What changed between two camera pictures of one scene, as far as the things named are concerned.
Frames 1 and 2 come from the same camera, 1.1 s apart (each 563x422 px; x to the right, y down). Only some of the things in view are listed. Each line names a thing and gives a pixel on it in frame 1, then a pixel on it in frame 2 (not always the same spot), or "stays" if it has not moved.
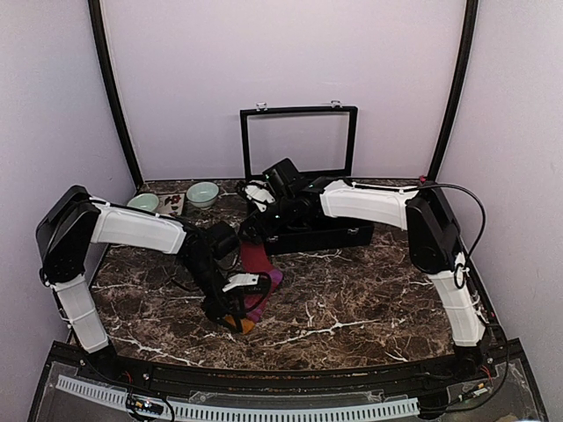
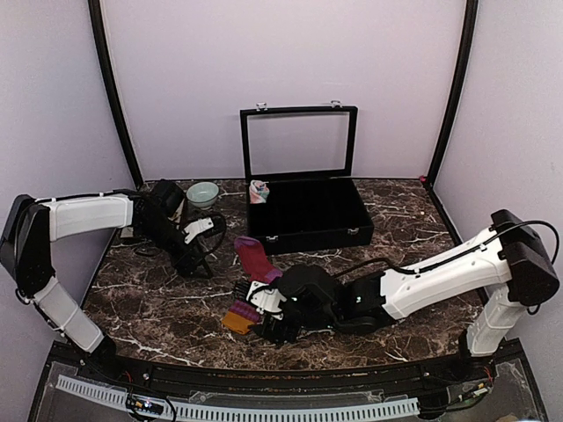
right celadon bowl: (202, 194) stays
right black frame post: (456, 88) stays
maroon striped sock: (252, 259) stays
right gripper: (269, 229) -> (274, 331)
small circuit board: (145, 404) stays
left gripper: (225, 307) -> (186, 267)
